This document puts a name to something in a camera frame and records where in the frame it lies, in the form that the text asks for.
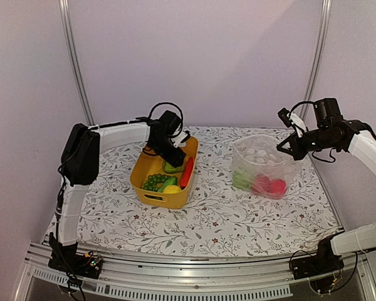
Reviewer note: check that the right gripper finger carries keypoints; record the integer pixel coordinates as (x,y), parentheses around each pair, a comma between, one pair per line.
(289,153)
(285,145)

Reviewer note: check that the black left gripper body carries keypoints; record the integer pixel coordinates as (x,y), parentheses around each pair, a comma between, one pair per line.
(164,150)

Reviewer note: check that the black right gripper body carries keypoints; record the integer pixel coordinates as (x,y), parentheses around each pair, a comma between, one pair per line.
(302,150)

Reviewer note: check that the green toy pear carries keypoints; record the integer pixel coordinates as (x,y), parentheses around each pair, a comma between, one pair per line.
(169,169)

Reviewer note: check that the red toy chili pepper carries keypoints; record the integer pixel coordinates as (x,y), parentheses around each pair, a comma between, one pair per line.
(186,175)

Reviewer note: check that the green toy grape bunch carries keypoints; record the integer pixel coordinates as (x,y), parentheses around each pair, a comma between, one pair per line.
(154,182)

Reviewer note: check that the yellow toy lemon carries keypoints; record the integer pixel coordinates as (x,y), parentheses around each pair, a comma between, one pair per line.
(172,189)

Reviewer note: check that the red toy tomato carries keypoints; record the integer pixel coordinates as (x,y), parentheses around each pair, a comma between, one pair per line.
(276,189)

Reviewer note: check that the clear zip top bag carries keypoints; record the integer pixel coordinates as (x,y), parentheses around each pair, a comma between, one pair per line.
(258,155)

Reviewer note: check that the red toy apple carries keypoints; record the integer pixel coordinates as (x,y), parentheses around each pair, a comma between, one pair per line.
(261,185)

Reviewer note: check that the green toy apple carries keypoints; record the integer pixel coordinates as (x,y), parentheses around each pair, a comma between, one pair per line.
(242,179)

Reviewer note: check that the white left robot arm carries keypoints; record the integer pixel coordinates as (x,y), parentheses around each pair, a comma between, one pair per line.
(80,160)

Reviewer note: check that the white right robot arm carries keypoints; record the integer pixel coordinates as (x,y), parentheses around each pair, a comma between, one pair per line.
(334,133)

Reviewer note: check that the green toy cucumber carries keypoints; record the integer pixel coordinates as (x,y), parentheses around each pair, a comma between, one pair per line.
(171,181)

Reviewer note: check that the yellow plastic basket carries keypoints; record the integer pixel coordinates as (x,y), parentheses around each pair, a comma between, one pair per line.
(149,165)

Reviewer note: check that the floral tablecloth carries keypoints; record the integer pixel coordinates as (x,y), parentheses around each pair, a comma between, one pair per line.
(218,220)

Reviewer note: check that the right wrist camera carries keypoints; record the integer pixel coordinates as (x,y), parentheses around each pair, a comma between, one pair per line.
(291,119)

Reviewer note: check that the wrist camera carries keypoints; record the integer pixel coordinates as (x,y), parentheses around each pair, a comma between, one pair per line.
(291,119)
(180,138)

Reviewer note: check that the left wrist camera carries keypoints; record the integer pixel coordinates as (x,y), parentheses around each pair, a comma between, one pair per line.
(180,138)

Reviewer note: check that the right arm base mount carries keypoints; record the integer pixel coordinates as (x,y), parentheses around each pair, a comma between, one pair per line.
(305,265)

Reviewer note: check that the right aluminium frame post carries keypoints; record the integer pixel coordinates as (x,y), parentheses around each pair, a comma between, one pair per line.
(326,8)

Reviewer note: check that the aluminium frame post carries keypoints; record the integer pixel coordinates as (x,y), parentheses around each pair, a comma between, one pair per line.
(65,15)
(326,8)

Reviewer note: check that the front aluminium rail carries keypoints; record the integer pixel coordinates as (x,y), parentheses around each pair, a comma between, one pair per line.
(128,275)

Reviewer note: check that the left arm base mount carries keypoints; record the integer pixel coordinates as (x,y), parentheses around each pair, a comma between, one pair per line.
(66,259)

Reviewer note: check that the left aluminium frame post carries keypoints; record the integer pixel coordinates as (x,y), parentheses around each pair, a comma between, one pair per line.
(65,15)

